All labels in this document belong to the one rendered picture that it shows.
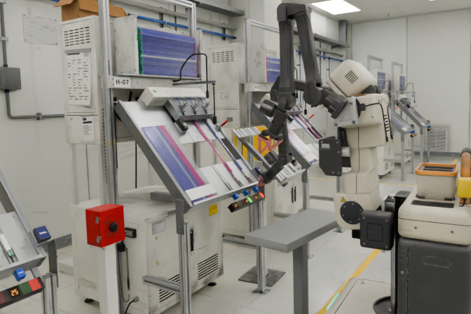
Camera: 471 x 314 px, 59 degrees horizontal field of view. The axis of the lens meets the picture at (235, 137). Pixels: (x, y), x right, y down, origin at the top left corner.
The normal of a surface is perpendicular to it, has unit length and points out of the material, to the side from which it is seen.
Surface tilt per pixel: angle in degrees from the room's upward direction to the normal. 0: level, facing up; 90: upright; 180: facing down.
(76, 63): 86
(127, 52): 90
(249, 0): 90
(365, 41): 90
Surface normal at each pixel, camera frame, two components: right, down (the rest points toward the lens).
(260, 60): -0.55, 0.08
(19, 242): 0.59, -0.67
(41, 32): 0.83, 0.02
